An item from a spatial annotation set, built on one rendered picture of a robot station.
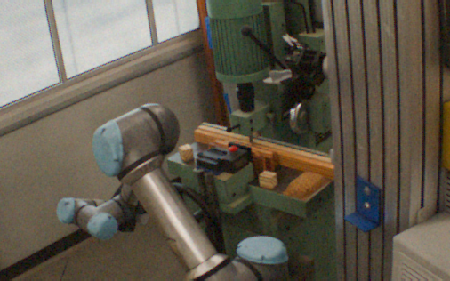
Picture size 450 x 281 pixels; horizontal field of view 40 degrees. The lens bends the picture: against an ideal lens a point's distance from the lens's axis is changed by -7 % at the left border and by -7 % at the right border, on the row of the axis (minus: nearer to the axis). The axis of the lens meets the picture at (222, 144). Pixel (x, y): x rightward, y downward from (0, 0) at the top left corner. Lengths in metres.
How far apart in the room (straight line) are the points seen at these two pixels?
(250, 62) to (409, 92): 1.01
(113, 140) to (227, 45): 0.71
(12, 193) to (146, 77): 0.98
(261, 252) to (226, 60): 0.77
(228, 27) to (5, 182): 1.66
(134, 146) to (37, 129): 1.88
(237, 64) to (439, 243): 1.08
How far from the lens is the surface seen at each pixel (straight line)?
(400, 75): 1.15
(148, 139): 1.51
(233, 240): 2.31
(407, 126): 1.17
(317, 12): 2.26
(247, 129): 2.19
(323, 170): 2.11
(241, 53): 2.07
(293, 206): 2.04
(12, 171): 3.32
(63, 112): 3.39
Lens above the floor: 1.93
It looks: 25 degrees down
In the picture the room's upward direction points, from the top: 8 degrees counter-clockwise
